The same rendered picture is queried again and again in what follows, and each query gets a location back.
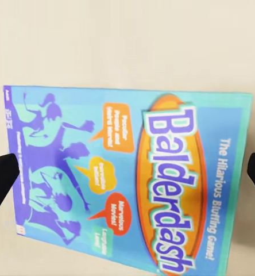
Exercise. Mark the board game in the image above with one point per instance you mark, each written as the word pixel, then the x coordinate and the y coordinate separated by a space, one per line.
pixel 146 178

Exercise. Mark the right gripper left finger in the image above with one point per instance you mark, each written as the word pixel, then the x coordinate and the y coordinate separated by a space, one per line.
pixel 9 171

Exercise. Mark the bed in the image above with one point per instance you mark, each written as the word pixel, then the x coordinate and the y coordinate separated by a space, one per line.
pixel 170 45

